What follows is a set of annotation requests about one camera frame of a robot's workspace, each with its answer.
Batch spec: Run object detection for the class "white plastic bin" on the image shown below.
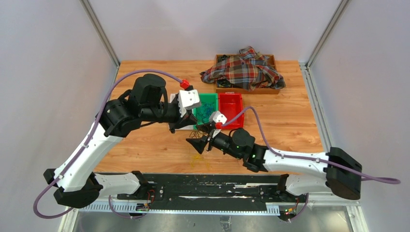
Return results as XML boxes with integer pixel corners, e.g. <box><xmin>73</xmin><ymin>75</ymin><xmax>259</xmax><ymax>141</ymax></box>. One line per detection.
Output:
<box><xmin>168</xmin><ymin>93</ymin><xmax>194</xmax><ymax>131</ymax></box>

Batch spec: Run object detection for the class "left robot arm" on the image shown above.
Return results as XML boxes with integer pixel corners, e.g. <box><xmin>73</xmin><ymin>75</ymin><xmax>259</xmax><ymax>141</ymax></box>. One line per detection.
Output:
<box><xmin>44</xmin><ymin>71</ymin><xmax>201</xmax><ymax>208</ymax></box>

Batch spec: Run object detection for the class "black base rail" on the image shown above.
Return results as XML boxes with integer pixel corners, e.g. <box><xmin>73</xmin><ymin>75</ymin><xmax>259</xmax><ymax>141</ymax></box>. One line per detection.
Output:
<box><xmin>117</xmin><ymin>174</ymin><xmax>306</xmax><ymax>212</ymax></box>

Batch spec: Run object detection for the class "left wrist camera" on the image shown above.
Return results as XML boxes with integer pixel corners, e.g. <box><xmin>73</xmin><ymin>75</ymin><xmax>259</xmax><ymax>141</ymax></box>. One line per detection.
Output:
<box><xmin>177</xmin><ymin>79</ymin><xmax>202</xmax><ymax>118</ymax></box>

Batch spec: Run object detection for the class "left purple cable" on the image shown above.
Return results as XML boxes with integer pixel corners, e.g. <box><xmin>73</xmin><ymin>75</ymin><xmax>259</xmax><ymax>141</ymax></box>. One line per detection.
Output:
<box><xmin>33</xmin><ymin>69</ymin><xmax>190</xmax><ymax>219</ymax></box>

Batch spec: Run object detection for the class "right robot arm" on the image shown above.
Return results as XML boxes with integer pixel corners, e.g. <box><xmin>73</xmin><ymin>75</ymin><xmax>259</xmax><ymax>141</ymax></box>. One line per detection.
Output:
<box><xmin>186</xmin><ymin>128</ymin><xmax>362</xmax><ymax>202</ymax></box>

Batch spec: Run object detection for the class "wooden tray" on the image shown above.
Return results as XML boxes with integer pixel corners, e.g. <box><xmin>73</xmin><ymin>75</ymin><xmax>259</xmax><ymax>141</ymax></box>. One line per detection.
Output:
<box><xmin>214</xmin><ymin>54</ymin><xmax>281</xmax><ymax>95</ymax></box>

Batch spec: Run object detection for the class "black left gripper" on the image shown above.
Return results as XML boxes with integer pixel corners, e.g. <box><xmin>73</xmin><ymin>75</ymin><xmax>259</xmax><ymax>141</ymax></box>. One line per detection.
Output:
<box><xmin>142</xmin><ymin>98</ymin><xmax>198</xmax><ymax>133</ymax></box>

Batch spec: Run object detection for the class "red plastic bin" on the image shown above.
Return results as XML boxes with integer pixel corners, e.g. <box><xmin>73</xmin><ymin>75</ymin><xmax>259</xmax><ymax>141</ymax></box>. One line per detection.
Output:
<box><xmin>218</xmin><ymin>93</ymin><xmax>244</xmax><ymax>130</ymax></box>

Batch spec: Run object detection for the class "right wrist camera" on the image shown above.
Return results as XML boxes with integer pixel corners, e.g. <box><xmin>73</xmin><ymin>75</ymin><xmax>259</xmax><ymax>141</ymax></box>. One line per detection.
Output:
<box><xmin>209</xmin><ymin>111</ymin><xmax>227</xmax><ymax>129</ymax></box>

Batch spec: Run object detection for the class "green plastic bin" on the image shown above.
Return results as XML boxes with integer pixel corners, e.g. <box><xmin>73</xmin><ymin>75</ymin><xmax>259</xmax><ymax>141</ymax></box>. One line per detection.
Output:
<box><xmin>192</xmin><ymin>93</ymin><xmax>219</xmax><ymax>124</ymax></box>

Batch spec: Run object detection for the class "plaid shirt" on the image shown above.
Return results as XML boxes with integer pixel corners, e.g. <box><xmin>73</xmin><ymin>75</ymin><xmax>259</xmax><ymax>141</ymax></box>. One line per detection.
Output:
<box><xmin>200</xmin><ymin>46</ymin><xmax>286</xmax><ymax>91</ymax></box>

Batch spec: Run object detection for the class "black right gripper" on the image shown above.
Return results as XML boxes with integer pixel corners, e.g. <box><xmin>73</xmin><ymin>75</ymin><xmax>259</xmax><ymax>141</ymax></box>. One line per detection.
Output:
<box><xmin>186</xmin><ymin>123</ymin><xmax>242</xmax><ymax>160</ymax></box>

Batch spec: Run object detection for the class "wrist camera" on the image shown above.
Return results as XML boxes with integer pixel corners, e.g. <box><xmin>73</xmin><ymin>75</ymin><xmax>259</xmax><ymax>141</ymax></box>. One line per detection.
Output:
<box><xmin>177</xmin><ymin>79</ymin><xmax>202</xmax><ymax>118</ymax></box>
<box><xmin>209</xmin><ymin>111</ymin><xmax>227</xmax><ymax>129</ymax></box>

